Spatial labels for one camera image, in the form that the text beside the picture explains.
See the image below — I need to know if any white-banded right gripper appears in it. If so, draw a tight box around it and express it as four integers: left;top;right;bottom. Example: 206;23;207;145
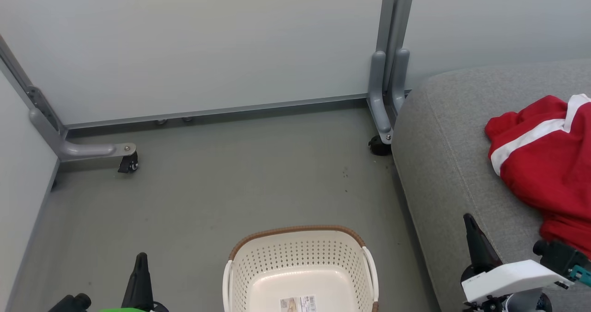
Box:
460;213;573;312

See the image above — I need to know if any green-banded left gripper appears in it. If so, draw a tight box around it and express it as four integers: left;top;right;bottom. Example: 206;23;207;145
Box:
98;252;169;312

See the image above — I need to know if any red and white garment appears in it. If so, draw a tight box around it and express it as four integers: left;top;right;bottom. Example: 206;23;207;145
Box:
485;94;591;258

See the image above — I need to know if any cream perforated laundry basket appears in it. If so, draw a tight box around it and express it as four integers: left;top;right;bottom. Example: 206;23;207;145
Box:
223;225;380;312

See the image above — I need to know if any grey fabric sofa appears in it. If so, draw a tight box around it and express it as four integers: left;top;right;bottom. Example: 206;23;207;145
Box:
391;59;591;312

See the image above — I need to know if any black caster wheel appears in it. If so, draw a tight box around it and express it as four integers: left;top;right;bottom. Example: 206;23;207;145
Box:
118;151;139;174
368;135;393;156

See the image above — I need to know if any grey curved partition foot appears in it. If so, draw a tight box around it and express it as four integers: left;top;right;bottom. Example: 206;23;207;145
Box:
29;109;138;162

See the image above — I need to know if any paper barcode label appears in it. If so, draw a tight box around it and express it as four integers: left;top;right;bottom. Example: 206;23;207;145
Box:
280;295;318;312

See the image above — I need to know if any teal right camera connector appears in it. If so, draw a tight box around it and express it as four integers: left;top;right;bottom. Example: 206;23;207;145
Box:
569;265;591;288

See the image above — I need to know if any grey partition bottom rail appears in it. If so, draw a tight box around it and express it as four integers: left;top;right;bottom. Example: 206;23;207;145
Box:
64;94;370;130

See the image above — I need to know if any grey slanted partition post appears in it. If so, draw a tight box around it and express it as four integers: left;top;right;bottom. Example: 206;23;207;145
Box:
0;35;67;139

